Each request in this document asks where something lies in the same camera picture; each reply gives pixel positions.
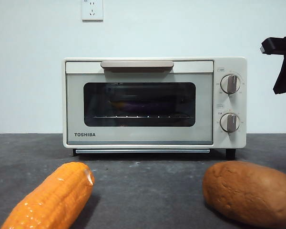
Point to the purple eggplant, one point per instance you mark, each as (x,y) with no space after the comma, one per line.
(135,105)

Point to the cream Toshiba toaster oven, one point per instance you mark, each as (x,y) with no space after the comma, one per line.
(228,64)

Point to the temperature knob with beige grip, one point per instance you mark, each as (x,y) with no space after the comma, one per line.
(230,84)

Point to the timer knob with beige grip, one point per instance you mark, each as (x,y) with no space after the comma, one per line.
(230,122)

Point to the brown potato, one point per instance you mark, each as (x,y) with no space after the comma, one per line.
(248,188)

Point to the metal crumb tray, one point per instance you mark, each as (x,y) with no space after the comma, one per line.
(143,151)

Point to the orange corn cob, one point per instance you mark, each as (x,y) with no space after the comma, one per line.
(52,198)

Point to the white wall socket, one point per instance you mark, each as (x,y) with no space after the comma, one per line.
(92,10)

